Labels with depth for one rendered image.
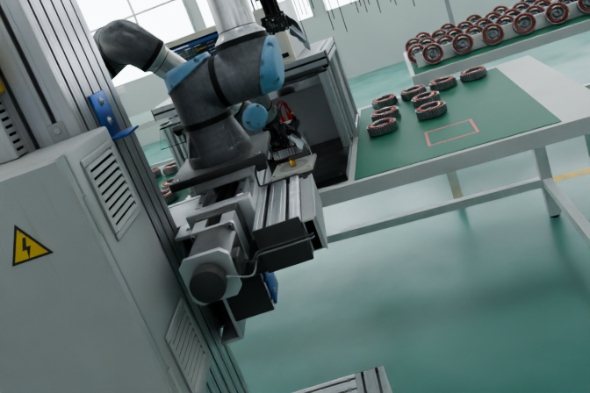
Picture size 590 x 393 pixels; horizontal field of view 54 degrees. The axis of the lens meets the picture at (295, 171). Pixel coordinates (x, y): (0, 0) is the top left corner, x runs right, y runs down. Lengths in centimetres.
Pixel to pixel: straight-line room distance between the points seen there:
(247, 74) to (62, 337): 64
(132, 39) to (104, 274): 82
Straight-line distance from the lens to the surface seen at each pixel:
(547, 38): 314
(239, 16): 126
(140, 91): 915
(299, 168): 196
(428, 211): 281
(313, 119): 223
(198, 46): 214
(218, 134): 129
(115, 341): 89
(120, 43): 154
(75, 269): 85
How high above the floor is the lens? 131
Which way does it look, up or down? 16 degrees down
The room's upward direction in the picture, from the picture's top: 20 degrees counter-clockwise
